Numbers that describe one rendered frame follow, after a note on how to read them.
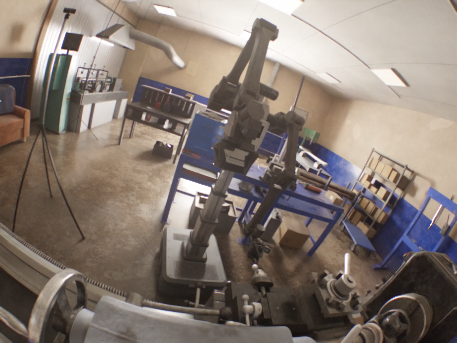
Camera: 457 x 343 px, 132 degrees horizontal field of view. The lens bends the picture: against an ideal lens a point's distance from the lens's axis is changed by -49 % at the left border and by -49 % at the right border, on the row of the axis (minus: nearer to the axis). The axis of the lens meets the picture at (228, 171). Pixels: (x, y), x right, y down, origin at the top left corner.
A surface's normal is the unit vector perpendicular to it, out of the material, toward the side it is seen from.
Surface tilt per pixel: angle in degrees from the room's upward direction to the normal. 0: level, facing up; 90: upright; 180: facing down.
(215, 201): 90
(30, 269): 0
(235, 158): 90
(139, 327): 0
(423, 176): 90
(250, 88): 68
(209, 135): 90
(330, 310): 0
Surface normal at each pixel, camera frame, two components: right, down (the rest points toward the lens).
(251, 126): 0.37, -0.06
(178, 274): 0.37, -0.87
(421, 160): -0.93, -0.32
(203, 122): 0.07, 0.38
